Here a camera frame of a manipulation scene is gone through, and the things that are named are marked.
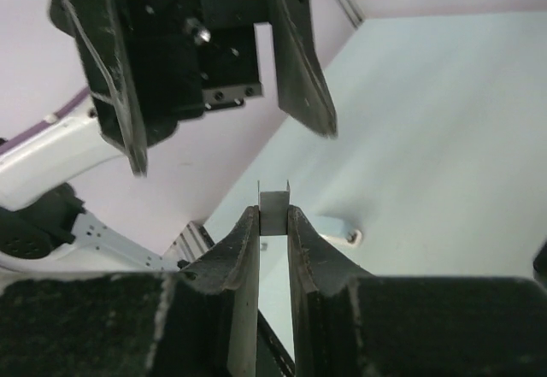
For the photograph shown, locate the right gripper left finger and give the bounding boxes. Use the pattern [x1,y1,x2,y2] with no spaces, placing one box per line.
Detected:
[1,206,260,376]

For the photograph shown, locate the staple strip from box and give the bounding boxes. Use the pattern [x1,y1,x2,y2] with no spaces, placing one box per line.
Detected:
[257,180,291,237]

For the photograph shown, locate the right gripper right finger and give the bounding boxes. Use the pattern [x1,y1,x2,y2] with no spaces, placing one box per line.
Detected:
[287,206,546,376]

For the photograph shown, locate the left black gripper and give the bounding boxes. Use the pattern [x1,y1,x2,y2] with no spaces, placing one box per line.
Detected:
[48,0,338,176]

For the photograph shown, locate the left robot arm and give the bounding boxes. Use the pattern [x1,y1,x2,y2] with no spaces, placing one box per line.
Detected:
[1,0,338,272]

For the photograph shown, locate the light blue stapler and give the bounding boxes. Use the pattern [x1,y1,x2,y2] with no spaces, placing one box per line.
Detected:
[311,216,363,248]

